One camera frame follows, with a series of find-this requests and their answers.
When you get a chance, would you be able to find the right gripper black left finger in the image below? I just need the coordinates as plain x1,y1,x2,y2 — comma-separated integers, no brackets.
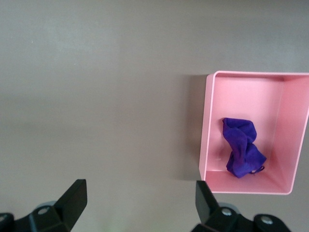
0,179,87,232

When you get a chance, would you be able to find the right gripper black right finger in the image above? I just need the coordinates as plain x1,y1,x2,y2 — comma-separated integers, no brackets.
190,180,294,232

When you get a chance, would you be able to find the purple microfibre cloth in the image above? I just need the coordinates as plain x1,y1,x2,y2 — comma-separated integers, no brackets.
221,117,267,179

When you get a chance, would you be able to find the pink plastic bin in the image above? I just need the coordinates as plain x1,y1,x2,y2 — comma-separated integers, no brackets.
199,70,309,196

